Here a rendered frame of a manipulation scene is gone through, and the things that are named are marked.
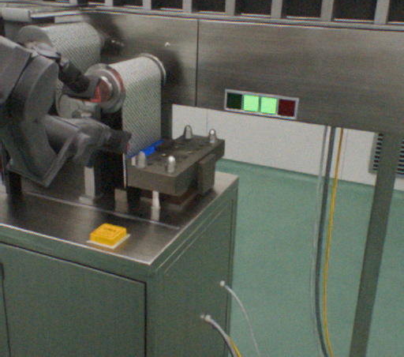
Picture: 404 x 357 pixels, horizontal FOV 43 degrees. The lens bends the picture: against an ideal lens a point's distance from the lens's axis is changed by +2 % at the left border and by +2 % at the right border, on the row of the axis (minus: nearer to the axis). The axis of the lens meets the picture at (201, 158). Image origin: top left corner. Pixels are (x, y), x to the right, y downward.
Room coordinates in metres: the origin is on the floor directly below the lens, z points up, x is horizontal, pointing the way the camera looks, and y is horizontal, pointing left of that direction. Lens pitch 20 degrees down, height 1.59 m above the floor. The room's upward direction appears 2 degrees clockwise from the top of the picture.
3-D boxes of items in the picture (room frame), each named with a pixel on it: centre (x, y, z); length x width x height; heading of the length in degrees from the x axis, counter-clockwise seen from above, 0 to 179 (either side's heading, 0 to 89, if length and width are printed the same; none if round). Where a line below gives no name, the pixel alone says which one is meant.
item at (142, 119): (1.58, 0.19, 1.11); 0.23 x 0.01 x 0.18; 157
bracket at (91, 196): (1.47, 0.35, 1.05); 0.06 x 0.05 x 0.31; 157
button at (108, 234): (1.21, 0.24, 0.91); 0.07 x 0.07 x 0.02; 67
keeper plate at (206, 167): (1.54, -0.02, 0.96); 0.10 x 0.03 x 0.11; 157
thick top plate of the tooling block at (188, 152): (1.57, 0.07, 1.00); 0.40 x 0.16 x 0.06; 157
